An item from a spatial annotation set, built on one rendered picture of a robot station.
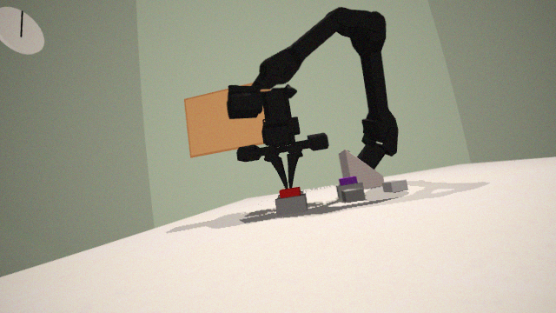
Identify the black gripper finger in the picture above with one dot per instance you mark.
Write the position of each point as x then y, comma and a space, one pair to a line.
278, 164
292, 161

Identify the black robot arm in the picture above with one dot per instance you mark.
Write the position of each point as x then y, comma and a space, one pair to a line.
367, 31

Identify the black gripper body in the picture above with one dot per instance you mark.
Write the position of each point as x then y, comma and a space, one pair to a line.
253, 152

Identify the red button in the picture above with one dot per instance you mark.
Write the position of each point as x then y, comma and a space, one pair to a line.
291, 201

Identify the purple button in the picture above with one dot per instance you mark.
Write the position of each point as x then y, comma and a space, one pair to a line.
348, 183

